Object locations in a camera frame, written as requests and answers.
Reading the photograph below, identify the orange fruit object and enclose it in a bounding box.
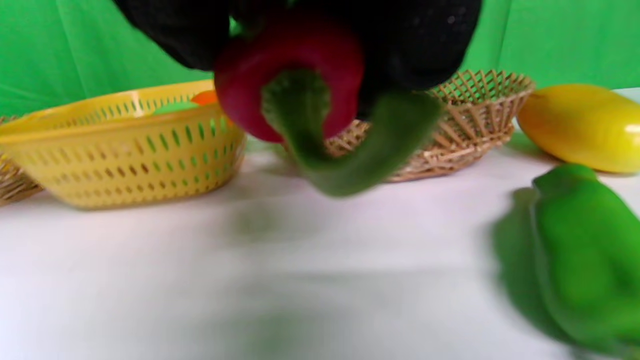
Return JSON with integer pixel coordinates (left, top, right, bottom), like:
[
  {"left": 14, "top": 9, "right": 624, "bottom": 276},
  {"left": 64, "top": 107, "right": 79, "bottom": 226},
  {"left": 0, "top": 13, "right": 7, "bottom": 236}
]
[{"left": 190, "top": 90, "right": 236, "bottom": 126}]

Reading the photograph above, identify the yellow plastic basket container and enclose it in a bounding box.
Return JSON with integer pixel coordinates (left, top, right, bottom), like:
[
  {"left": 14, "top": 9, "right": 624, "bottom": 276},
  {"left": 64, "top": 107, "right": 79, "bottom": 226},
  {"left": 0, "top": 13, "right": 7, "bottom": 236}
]
[{"left": 0, "top": 79, "right": 247, "bottom": 210}]

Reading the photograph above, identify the oval wicker basket container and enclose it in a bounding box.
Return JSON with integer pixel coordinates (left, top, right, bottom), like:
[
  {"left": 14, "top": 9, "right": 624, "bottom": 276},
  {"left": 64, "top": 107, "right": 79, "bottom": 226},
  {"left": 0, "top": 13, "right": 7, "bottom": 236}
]
[{"left": 0, "top": 115, "right": 43, "bottom": 207}]

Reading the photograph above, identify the green apple object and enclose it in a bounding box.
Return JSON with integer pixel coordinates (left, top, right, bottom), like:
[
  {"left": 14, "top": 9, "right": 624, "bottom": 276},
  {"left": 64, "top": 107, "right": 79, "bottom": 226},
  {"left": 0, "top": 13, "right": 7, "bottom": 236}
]
[{"left": 152, "top": 101, "right": 201, "bottom": 116}]

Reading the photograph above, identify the yellow mango object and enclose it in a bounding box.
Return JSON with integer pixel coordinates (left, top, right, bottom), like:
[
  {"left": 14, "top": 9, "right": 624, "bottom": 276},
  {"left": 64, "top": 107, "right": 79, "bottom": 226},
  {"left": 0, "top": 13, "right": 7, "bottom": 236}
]
[{"left": 516, "top": 83, "right": 640, "bottom": 174}]

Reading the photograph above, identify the round wicker basket container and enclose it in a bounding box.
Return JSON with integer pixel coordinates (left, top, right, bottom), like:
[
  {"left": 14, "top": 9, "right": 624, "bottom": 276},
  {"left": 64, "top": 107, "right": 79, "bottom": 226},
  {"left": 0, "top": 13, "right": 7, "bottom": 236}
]
[{"left": 280, "top": 69, "right": 536, "bottom": 183}]

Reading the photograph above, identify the red chili pepper object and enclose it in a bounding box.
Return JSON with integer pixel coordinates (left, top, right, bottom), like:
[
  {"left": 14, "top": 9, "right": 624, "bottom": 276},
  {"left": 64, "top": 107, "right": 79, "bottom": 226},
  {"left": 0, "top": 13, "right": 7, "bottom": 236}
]
[{"left": 214, "top": 12, "right": 443, "bottom": 198}]

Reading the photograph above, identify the person's right hand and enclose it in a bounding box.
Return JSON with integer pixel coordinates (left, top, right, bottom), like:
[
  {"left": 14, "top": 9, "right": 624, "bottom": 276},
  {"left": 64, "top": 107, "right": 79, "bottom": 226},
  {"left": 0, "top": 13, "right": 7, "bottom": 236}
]
[{"left": 112, "top": 0, "right": 483, "bottom": 118}]

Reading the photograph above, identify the long green pepper object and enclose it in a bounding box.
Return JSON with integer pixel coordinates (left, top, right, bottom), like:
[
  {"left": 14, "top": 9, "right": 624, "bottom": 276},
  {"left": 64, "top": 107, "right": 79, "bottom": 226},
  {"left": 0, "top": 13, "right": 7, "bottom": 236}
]
[{"left": 530, "top": 163, "right": 640, "bottom": 358}]

